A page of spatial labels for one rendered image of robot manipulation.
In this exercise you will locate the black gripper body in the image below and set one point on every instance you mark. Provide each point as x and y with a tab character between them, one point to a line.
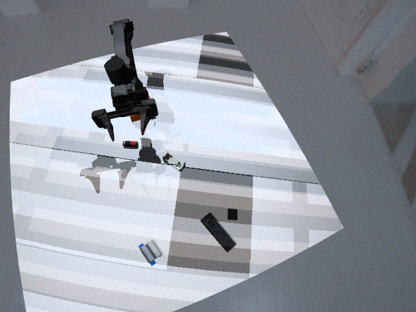
124	109

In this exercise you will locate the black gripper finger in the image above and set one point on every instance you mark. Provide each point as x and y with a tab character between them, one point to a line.
146	116
106	124

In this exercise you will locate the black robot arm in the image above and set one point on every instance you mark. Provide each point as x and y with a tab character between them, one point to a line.
121	68

